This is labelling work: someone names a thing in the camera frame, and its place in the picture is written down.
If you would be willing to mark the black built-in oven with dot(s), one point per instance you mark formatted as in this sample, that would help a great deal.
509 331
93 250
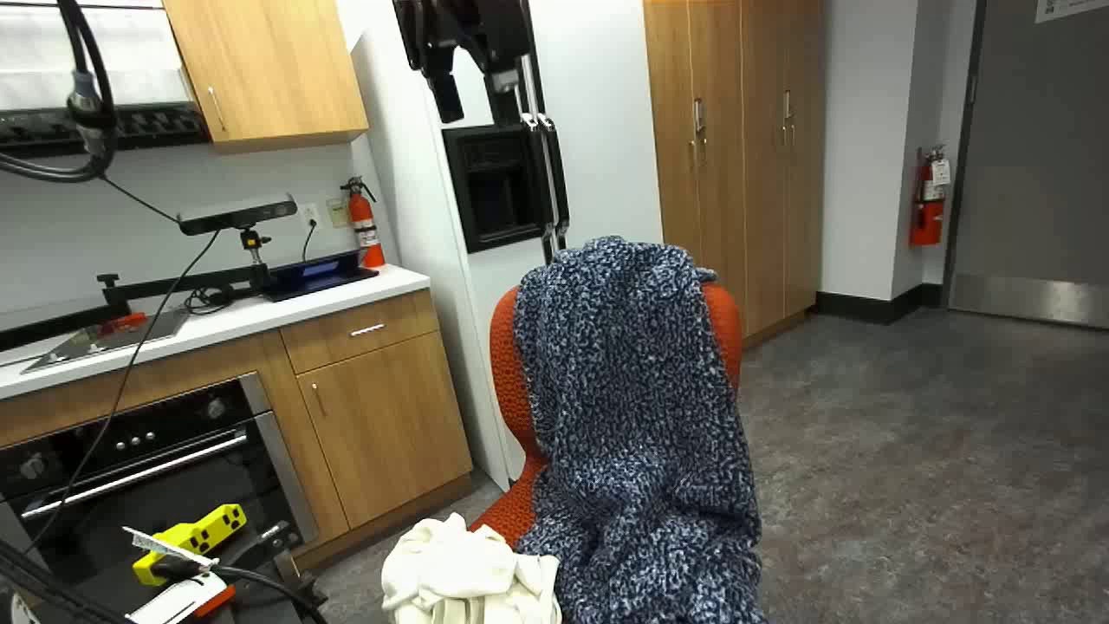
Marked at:
68 502

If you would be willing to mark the tall wooden cabinets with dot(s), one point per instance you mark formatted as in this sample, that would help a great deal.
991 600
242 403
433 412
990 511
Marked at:
738 133

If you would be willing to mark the wooden lower cabinet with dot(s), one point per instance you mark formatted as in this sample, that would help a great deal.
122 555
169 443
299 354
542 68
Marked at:
383 403

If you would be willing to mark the orange chair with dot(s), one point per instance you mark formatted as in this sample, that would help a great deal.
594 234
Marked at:
513 511

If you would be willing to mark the blue speckled knit blanket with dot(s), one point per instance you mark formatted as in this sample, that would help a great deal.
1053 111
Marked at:
648 497

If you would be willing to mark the grey door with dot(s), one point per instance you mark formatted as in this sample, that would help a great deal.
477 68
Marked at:
1030 231

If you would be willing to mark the red wall fire extinguisher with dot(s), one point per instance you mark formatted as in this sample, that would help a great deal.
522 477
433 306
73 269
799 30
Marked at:
929 200

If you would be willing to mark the wooden cabinet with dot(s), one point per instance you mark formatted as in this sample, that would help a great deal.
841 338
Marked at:
383 403
269 71

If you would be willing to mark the blue tray on counter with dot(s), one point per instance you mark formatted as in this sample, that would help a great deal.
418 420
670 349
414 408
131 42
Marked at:
314 275

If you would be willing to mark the cream white knit sweater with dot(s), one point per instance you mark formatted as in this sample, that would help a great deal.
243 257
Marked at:
454 572

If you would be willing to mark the red fire extinguisher on counter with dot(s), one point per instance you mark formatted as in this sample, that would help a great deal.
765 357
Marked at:
366 227

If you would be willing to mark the yellow plug block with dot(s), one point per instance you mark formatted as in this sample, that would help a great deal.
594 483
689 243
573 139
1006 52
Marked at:
202 536

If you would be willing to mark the wooden upper cabinet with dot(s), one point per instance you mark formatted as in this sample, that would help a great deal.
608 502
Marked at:
269 71

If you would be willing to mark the black camera on stand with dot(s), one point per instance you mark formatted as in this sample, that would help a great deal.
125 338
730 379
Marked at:
243 224

